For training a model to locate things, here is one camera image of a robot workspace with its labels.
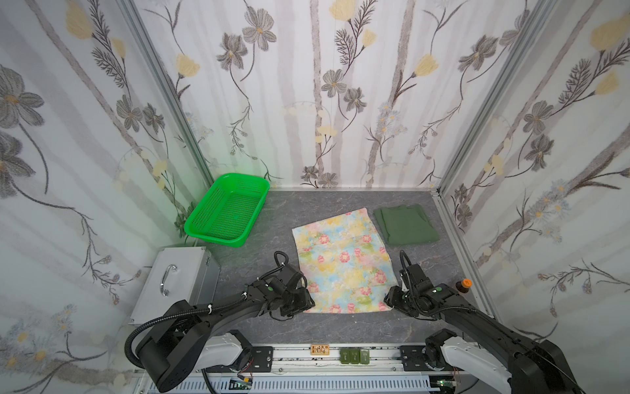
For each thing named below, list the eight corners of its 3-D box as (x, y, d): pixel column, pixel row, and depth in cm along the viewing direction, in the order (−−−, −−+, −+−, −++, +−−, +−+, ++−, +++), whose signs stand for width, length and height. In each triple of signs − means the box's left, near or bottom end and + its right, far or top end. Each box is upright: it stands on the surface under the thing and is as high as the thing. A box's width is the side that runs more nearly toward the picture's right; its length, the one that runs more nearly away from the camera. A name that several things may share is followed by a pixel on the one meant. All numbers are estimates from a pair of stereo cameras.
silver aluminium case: (160, 324, 83) (125, 306, 68) (182, 269, 96) (156, 243, 81) (210, 324, 83) (186, 306, 68) (225, 269, 96) (207, 243, 81)
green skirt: (381, 245, 104) (383, 241, 101) (374, 208, 116) (376, 204, 114) (437, 245, 104) (439, 241, 101) (424, 209, 117) (426, 204, 114)
